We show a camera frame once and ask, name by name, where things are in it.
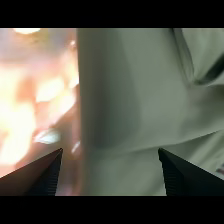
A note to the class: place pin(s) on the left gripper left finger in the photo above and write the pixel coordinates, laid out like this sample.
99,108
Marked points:
36,180

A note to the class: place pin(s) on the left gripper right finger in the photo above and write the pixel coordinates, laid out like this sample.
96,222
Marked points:
186,181

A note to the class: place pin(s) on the brown trousers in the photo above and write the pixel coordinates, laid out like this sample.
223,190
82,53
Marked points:
140,100

